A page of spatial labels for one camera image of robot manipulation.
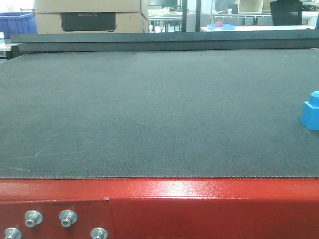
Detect light blue toy block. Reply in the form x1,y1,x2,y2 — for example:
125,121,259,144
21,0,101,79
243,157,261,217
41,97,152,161
301,91,319,130

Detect dark grey conveyor belt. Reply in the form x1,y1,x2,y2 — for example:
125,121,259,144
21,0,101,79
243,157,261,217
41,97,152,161
0,49,319,178

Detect white background table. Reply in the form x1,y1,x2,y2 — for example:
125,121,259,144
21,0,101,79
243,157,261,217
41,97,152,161
201,24,316,32

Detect lower cardboard box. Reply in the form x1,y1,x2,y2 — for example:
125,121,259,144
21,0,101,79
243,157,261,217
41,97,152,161
35,12,149,34

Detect cardboard box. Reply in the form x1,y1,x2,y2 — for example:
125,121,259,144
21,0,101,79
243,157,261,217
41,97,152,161
35,12,149,34
34,0,148,14

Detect pink tape roll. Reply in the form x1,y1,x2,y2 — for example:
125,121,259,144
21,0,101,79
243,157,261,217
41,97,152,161
215,21,224,27

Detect white metal shelf rack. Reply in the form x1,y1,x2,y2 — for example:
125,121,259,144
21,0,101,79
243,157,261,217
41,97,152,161
210,13,273,25

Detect upper cardboard box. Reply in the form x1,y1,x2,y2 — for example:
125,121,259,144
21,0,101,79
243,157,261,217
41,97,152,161
34,0,148,14

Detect black office chair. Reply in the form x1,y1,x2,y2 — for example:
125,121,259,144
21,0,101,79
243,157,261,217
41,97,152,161
270,0,303,26

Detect blue plastic crate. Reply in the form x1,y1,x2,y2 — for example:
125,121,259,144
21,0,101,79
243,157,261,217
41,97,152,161
0,11,37,39

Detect black vertical post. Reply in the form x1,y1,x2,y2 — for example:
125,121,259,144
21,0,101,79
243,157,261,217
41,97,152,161
181,0,188,32

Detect silver frame bolt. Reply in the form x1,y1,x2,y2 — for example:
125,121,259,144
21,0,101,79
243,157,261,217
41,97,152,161
90,228,108,239
24,210,43,228
59,210,77,228
4,228,22,239

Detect red conveyor frame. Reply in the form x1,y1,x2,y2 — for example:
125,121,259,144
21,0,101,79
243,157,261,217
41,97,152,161
0,178,319,239

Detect grey conveyor back rail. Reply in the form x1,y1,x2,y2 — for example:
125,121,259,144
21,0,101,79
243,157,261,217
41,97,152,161
11,29,319,52

